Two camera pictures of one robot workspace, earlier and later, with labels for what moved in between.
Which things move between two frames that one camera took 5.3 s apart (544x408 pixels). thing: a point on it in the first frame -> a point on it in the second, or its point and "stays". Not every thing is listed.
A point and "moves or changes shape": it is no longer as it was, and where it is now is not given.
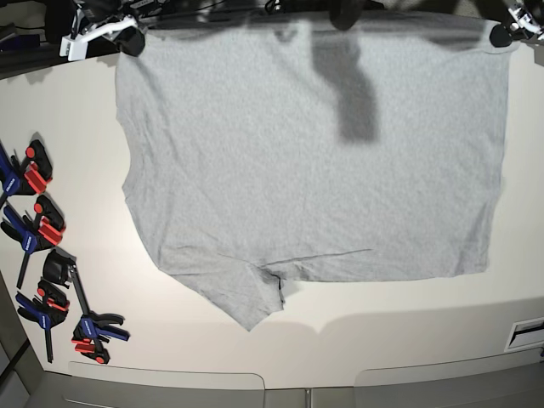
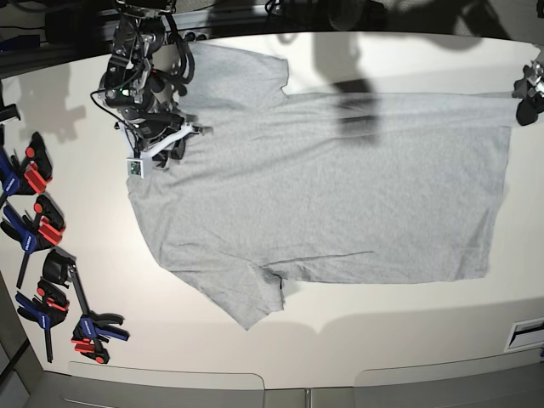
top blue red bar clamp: [33, 176] stays
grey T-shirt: [268, 146] moves or changes shape
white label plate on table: [526, 334] stays
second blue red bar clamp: [47, 228] stays
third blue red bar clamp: [48, 309] stays
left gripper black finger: [131, 41] -> [149, 124]
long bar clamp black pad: [94, 328] stays
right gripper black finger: [499, 36] -> [530, 89]
